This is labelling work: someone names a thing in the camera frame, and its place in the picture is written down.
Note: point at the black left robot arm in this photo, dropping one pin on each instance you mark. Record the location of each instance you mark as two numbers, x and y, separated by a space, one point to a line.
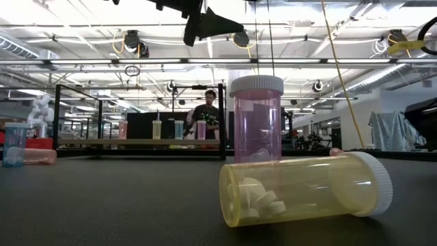
116 1

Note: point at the person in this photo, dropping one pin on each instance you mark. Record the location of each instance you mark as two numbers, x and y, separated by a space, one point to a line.
206 114

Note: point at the grey cloth cover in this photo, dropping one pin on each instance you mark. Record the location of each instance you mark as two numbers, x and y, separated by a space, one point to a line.
389 131

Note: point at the yellow label tag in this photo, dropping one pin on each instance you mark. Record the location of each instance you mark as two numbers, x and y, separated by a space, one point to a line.
406 47

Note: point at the black partition panel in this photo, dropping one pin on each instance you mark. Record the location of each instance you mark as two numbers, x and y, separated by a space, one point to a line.
140 124

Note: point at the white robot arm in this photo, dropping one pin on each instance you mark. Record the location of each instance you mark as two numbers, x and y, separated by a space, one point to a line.
41 114

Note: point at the long ceiling light strip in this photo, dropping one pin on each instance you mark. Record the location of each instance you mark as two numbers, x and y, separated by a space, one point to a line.
218 61

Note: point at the red box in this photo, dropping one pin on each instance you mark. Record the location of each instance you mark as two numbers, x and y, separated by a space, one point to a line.
40 143

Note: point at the blue medicine bottle white cap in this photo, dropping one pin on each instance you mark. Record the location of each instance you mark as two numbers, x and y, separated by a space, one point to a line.
13 140

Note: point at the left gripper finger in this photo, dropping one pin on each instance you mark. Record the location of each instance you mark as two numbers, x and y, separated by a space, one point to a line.
218 25
191 32

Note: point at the black camera rig frame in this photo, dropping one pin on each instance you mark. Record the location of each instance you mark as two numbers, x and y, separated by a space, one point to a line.
199 87

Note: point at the silver ventilation duct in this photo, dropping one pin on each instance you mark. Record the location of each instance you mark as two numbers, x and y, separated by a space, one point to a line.
17 48
375 80

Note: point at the red medicine bottle white cap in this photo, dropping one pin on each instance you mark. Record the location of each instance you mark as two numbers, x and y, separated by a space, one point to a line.
41 156
123 130
335 151

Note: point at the clear bottle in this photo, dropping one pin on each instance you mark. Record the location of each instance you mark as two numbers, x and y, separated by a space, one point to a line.
179 130

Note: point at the yellow medicine bottle white cap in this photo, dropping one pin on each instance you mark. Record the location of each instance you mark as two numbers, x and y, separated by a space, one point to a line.
156 130
300 191

